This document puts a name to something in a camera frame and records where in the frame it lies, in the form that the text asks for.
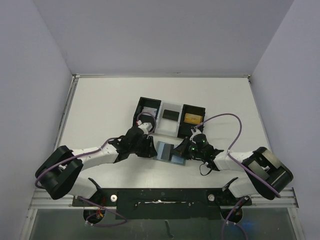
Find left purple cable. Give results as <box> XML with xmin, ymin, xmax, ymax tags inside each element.
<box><xmin>34</xmin><ymin>111</ymin><xmax>157</xmax><ymax>190</ymax></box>

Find purple cable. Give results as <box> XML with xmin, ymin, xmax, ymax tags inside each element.
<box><xmin>34</xmin><ymin>111</ymin><xmax>157</xmax><ymax>190</ymax></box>
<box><xmin>192</xmin><ymin>113</ymin><xmax>281</xmax><ymax>198</ymax></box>

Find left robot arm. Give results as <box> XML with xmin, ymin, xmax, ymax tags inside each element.
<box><xmin>35</xmin><ymin>122</ymin><xmax>157</xmax><ymax>200</ymax></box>

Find black left bin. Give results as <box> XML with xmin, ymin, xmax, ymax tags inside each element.
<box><xmin>132</xmin><ymin>97</ymin><xmax>162</xmax><ymax>127</ymax></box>

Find black bin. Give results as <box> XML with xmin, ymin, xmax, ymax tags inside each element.
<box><xmin>177</xmin><ymin>104</ymin><xmax>206</xmax><ymax>139</ymax></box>
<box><xmin>132</xmin><ymin>97</ymin><xmax>162</xmax><ymax>127</ymax></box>

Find white middle bin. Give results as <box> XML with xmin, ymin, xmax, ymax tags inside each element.
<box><xmin>155</xmin><ymin>101</ymin><xmax>183</xmax><ymax>138</ymax></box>

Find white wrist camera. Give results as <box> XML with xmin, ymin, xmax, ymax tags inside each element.
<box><xmin>136</xmin><ymin>120</ymin><xmax>153</xmax><ymax>135</ymax></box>
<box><xmin>191</xmin><ymin>126</ymin><xmax>202</xmax><ymax>135</ymax></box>

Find gold card in bin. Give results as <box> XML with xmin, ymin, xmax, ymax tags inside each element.
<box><xmin>183</xmin><ymin>113</ymin><xmax>203</xmax><ymax>125</ymax></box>

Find silver blue card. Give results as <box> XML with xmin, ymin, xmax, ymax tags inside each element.
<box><xmin>142</xmin><ymin>106</ymin><xmax>158</xmax><ymax>118</ymax></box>

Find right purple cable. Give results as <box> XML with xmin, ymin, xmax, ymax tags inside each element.
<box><xmin>192</xmin><ymin>113</ymin><xmax>281</xmax><ymax>198</ymax></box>

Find green leather card holder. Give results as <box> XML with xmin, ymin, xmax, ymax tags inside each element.
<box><xmin>153</xmin><ymin>141</ymin><xmax>186</xmax><ymax>166</ymax></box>

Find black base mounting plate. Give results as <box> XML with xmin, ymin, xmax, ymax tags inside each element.
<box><xmin>72</xmin><ymin>187</ymin><xmax>251</xmax><ymax>221</ymax></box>

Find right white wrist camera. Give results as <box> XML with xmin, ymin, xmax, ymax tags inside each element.
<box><xmin>191</xmin><ymin>126</ymin><xmax>202</xmax><ymax>135</ymax></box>

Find aluminium front rail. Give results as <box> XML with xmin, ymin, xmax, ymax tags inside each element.
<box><xmin>28</xmin><ymin>187</ymin><xmax>299</xmax><ymax>210</ymax></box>

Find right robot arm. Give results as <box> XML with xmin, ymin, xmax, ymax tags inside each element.
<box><xmin>171</xmin><ymin>133</ymin><xmax>294</xmax><ymax>200</ymax></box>

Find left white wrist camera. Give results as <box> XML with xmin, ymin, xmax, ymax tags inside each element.
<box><xmin>136</xmin><ymin>120</ymin><xmax>153</xmax><ymax>135</ymax></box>

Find black right bin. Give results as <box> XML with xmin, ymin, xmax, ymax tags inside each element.
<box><xmin>177</xmin><ymin>104</ymin><xmax>206</xmax><ymax>139</ymax></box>

